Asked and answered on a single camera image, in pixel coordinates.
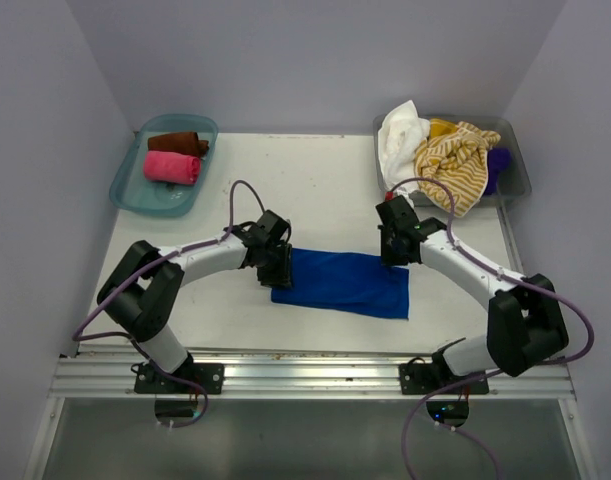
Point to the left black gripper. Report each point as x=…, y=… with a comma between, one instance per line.
x=282, y=275

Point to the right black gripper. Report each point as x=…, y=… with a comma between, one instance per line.
x=388, y=259

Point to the blue towel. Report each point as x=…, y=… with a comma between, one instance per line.
x=348, y=282

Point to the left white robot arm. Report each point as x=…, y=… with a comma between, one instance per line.
x=140, y=293

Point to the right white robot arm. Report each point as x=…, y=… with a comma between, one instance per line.
x=525, y=325

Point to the yellow white striped towel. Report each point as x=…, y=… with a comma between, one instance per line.
x=454, y=167

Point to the mustard yellow towel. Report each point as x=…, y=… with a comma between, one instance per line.
x=440, y=128

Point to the grey plastic bin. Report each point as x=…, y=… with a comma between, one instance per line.
x=512, y=183

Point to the purple towel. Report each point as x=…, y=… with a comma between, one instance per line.
x=498, y=160

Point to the pink rolled towel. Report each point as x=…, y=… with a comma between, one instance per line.
x=171, y=168

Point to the brown rolled towel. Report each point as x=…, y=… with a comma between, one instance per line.
x=186, y=143

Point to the teal plastic tray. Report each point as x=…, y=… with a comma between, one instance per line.
x=131, y=191

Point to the aluminium mounting rail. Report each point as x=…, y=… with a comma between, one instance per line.
x=105, y=371

